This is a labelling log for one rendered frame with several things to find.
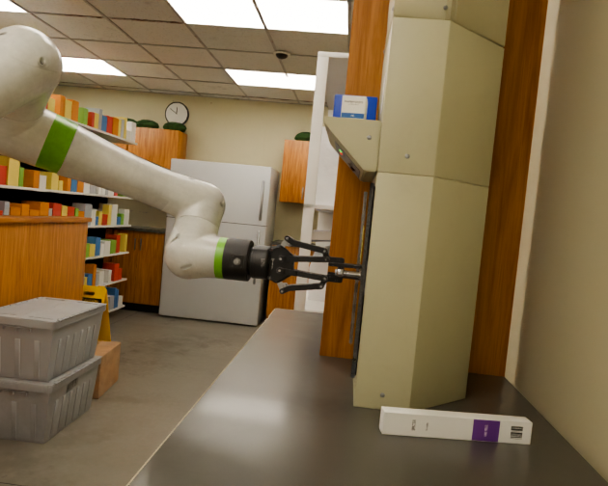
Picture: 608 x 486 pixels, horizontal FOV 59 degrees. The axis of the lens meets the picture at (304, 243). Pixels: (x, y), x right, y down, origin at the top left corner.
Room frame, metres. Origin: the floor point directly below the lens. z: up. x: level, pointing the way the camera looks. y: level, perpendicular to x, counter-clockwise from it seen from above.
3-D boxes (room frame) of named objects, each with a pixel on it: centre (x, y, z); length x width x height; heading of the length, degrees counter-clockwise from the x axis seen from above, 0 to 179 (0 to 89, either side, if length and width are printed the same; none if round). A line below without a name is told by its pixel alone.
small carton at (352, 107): (1.17, -0.08, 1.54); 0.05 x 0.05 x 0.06; 80
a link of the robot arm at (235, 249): (1.19, 0.14, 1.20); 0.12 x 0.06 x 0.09; 175
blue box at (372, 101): (1.32, -0.09, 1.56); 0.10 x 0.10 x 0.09; 85
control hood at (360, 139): (1.23, -0.09, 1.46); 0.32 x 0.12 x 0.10; 175
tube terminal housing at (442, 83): (1.22, -0.27, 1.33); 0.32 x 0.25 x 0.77; 175
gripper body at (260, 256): (1.19, 0.06, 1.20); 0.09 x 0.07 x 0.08; 85
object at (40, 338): (3.02, 1.39, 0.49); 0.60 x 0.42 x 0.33; 175
